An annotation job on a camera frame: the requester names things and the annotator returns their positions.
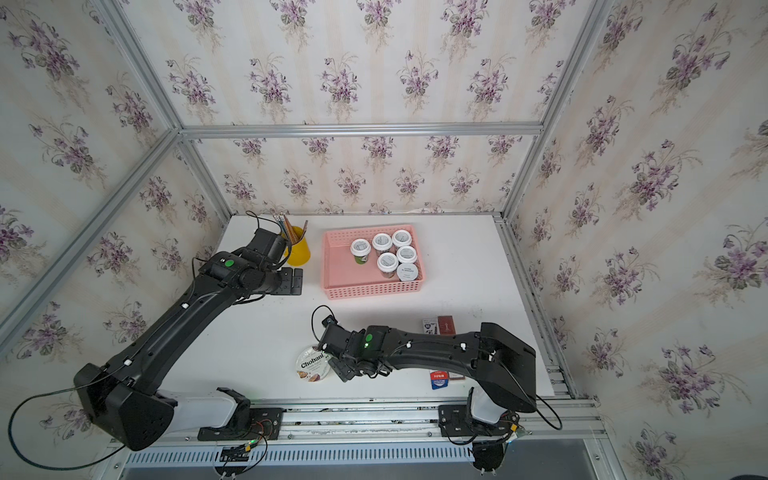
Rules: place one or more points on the yellow metal pencil cup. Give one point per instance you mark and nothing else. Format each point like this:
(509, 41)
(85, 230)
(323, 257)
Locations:
(300, 254)

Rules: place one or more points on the pink plastic basket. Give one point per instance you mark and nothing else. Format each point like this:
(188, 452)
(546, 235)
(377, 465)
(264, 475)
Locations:
(343, 277)

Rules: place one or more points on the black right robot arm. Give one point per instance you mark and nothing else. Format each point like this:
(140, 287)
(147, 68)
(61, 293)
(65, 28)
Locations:
(503, 365)

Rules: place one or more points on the Chobani yogurt cup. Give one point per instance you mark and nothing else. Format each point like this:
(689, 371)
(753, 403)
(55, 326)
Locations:
(312, 365)

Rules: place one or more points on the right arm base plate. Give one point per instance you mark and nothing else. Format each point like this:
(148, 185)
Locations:
(455, 421)

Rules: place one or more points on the white yogurt cup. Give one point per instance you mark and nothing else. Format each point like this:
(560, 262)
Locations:
(387, 264)
(382, 243)
(407, 255)
(401, 238)
(360, 249)

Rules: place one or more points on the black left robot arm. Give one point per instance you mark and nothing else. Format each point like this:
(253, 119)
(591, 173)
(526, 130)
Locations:
(124, 397)

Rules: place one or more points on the small circuit board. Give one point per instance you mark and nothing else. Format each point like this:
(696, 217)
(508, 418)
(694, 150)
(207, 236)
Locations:
(238, 454)

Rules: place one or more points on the green rimmed yogurt cup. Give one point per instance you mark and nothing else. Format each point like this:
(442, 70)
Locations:
(407, 272)

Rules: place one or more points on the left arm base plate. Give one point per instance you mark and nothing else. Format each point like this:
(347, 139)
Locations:
(251, 425)

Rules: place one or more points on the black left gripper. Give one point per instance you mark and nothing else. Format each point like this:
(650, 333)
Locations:
(288, 286)

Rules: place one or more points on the red pencil box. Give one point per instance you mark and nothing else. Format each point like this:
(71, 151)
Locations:
(446, 325)

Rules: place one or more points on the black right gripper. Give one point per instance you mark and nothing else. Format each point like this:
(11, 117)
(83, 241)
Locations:
(344, 373)

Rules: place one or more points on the white ventilation grille strip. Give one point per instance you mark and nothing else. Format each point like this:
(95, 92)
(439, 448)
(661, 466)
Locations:
(304, 455)

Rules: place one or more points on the bundle of coloured pencils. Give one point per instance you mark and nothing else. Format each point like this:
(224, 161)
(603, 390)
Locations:
(294, 233)

